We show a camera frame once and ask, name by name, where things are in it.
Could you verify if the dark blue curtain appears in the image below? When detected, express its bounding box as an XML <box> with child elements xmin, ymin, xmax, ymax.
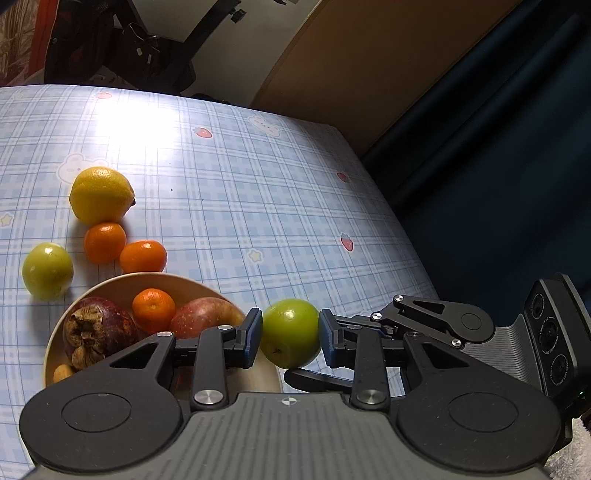
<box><xmin>362</xmin><ymin>1</ymin><xmax>590</xmax><ymax>325</ymax></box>

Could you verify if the beige round plate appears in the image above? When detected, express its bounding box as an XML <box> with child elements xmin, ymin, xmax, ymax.
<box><xmin>43</xmin><ymin>271</ymin><xmax>283</xmax><ymax>402</ymax></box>

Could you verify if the purple mangosteen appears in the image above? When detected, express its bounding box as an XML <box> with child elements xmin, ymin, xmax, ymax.
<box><xmin>62</xmin><ymin>296</ymin><xmax>139</xmax><ymax>370</ymax></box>

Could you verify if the red apple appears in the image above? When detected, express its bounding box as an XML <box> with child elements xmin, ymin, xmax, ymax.
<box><xmin>169</xmin><ymin>297</ymin><xmax>245</xmax><ymax>339</ymax></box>

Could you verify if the small mandarin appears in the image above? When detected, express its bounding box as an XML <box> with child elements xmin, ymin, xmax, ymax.
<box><xmin>131</xmin><ymin>288</ymin><xmax>176</xmax><ymax>334</ymax></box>

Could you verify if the blue plaid tablecloth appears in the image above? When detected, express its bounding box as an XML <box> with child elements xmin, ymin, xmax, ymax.
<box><xmin>1</xmin><ymin>85</ymin><xmax>436</xmax><ymax>479</ymax></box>

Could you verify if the lemon with pointed tip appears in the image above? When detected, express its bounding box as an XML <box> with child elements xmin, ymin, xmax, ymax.
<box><xmin>69</xmin><ymin>166</ymin><xmax>135</xmax><ymax>226</ymax></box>

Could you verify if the black exercise bike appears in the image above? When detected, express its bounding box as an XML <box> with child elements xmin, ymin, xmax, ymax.
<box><xmin>43</xmin><ymin>0</ymin><xmax>297</xmax><ymax>96</ymax></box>

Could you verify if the printed room backdrop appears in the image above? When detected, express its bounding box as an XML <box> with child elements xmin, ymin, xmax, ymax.
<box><xmin>0</xmin><ymin>0</ymin><xmax>59</xmax><ymax>87</ymax></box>

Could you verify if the green apple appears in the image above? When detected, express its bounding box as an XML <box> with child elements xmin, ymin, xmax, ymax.
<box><xmin>22</xmin><ymin>242</ymin><xmax>74</xmax><ymax>301</ymax></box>
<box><xmin>259</xmin><ymin>299</ymin><xmax>321</xmax><ymax>370</ymax></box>

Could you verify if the wooden wardrobe panel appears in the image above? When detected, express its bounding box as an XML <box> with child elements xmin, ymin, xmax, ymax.
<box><xmin>250</xmin><ymin>0</ymin><xmax>516</xmax><ymax>151</ymax></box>

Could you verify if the brown longan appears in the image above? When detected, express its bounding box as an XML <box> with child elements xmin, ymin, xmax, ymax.
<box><xmin>52</xmin><ymin>364</ymin><xmax>74</xmax><ymax>383</ymax></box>

